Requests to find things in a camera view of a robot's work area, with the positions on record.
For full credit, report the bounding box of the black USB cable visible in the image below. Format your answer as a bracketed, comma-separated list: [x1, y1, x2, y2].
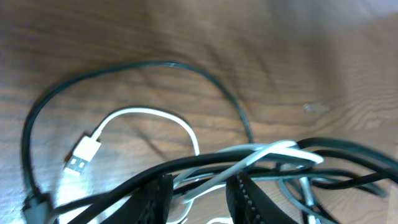
[21, 60, 398, 224]

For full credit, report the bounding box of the white USB cable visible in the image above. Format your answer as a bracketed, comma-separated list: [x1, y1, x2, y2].
[63, 107, 325, 224]

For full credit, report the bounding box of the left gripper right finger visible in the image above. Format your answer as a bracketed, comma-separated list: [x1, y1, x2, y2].
[226, 174, 297, 224]

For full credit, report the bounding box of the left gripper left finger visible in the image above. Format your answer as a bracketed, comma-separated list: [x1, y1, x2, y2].
[101, 175, 174, 224]

